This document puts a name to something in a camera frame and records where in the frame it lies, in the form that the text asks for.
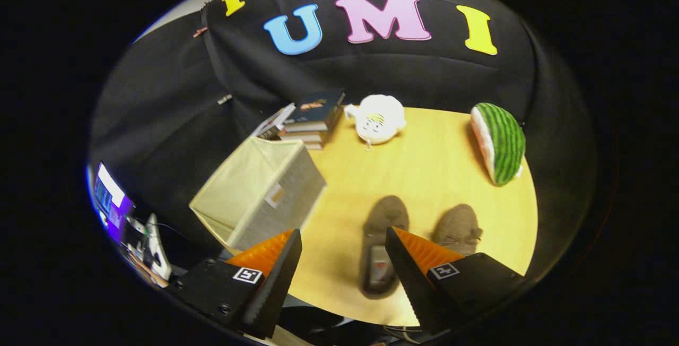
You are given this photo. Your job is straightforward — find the grey fabric storage box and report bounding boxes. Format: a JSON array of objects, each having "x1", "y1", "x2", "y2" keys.
[{"x1": 189, "y1": 136, "x2": 327, "y2": 252}]

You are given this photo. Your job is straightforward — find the lit computer screen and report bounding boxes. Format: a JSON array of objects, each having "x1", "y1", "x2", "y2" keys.
[{"x1": 93, "y1": 162, "x2": 135, "y2": 244}]

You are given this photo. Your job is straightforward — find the dark blue book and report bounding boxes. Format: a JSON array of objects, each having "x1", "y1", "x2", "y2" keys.
[{"x1": 284, "y1": 90, "x2": 346, "y2": 134}]

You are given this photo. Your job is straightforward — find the watermelon slice plush toy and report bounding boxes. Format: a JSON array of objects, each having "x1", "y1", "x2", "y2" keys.
[{"x1": 471, "y1": 102, "x2": 526, "y2": 186}]

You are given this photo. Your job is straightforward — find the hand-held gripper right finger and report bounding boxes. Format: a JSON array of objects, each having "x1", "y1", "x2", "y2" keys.
[{"x1": 385, "y1": 227, "x2": 527, "y2": 336}]

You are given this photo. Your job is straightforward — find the white plush toy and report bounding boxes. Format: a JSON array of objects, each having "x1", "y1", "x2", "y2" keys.
[{"x1": 344, "y1": 94, "x2": 407, "y2": 151}]

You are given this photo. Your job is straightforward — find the book with brown cover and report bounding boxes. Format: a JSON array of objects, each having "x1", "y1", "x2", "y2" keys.
[{"x1": 278, "y1": 126, "x2": 334, "y2": 144}]

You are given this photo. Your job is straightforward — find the brown shoe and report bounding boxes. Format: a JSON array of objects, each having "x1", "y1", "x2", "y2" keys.
[
  {"x1": 362, "y1": 195, "x2": 410, "y2": 299},
  {"x1": 432, "y1": 204, "x2": 484, "y2": 257}
]

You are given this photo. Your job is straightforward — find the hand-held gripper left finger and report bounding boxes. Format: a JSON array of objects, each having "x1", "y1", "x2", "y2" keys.
[{"x1": 170, "y1": 228, "x2": 303, "y2": 340}]

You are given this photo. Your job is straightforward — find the white plastic device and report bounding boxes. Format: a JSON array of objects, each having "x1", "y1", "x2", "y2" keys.
[{"x1": 144, "y1": 213, "x2": 172, "y2": 282}]

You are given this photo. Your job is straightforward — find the white book with dark picture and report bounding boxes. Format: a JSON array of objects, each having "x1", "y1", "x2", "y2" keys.
[{"x1": 251, "y1": 103, "x2": 297, "y2": 140}]

